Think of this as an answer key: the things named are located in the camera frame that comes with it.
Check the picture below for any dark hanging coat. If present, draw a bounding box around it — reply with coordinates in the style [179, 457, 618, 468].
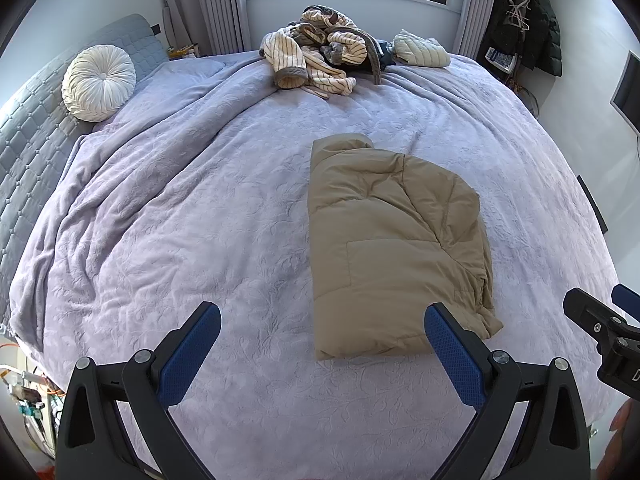
[487, 0, 563, 78]

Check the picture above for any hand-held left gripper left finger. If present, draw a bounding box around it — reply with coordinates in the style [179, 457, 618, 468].
[55, 301, 222, 480]

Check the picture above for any round white pleated pillow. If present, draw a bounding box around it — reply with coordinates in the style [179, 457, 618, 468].
[61, 45, 137, 123]

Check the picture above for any cream striped robe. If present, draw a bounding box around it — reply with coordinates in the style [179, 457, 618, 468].
[259, 5, 383, 100]

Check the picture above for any person's right hand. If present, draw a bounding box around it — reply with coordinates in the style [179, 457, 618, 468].
[597, 400, 640, 480]

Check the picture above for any cream folded puffer jacket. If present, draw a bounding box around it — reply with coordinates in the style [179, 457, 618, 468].
[392, 29, 452, 68]

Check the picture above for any dark clothes pile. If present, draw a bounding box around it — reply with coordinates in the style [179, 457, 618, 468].
[367, 37, 398, 73]

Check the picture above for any lavender embossed blanket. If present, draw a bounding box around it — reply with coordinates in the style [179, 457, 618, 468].
[7, 50, 621, 476]

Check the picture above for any bundle of cables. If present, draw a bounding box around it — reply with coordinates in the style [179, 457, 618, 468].
[0, 342, 68, 421]

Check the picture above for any grey curtain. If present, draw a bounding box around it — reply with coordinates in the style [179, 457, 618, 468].
[452, 0, 501, 58]
[157, 0, 251, 56]

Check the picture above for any round standing fan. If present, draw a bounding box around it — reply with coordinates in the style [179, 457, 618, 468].
[510, 77, 541, 121]

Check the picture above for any printed box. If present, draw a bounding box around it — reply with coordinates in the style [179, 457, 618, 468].
[484, 46, 521, 73]

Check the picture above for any grey quilted headboard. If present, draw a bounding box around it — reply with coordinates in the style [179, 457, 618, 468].
[0, 14, 168, 331]

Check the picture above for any beige puffer jacket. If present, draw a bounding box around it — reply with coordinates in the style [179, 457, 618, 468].
[309, 132, 505, 361]

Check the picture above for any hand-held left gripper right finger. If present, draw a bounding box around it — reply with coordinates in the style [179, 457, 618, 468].
[424, 302, 593, 480]

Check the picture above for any wall-mounted television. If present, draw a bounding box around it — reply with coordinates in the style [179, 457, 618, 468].
[610, 50, 640, 136]

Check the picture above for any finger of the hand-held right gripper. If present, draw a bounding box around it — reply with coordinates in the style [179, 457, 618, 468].
[563, 287, 628, 342]
[612, 284, 640, 318]

